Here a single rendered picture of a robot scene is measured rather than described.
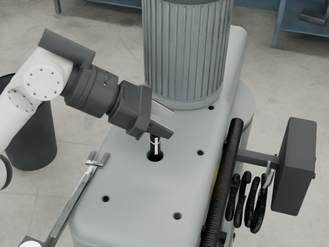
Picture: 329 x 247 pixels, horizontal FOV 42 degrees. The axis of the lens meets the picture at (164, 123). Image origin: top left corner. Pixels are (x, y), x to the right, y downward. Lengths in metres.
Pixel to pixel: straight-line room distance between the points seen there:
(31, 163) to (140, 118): 2.68
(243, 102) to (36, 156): 2.10
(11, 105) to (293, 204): 0.82
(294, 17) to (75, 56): 4.22
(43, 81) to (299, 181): 0.74
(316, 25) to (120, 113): 4.13
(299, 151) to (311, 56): 3.56
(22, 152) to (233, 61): 2.20
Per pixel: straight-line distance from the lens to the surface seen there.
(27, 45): 4.83
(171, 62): 0.95
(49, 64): 0.74
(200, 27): 0.89
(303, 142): 1.24
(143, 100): 0.81
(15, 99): 0.82
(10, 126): 0.82
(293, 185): 1.22
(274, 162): 1.29
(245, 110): 1.54
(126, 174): 0.89
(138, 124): 0.78
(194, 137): 0.96
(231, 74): 1.38
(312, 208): 3.32
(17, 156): 3.37
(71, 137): 3.66
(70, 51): 0.77
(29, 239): 1.74
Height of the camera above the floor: 2.58
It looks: 44 degrees down
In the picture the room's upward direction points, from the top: 1 degrees clockwise
